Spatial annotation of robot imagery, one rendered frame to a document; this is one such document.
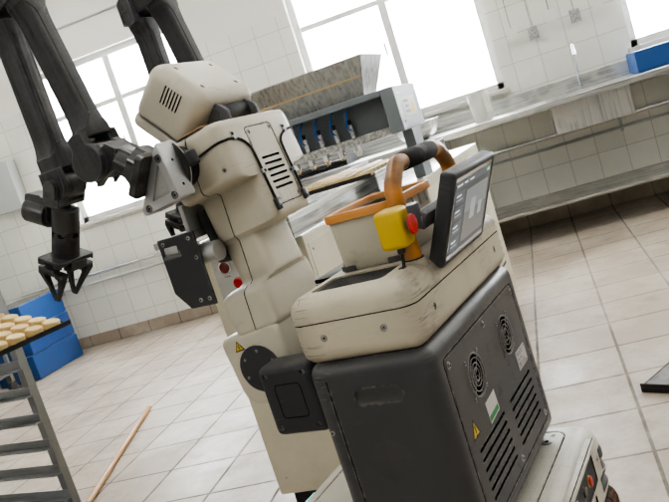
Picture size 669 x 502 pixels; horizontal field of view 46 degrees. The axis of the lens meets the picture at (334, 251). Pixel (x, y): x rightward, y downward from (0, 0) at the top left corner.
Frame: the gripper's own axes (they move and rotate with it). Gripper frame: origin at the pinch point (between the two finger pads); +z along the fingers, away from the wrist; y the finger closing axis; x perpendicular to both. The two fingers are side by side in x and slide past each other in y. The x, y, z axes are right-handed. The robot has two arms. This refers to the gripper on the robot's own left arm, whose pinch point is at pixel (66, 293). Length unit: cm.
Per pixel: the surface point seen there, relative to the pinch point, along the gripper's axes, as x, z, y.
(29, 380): -57, 62, -44
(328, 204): 17, -3, -94
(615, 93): 62, -15, -418
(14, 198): -394, 144, -356
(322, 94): -10, -29, -140
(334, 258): 26, 9, -84
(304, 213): 19, -5, -74
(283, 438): 25, 61, -62
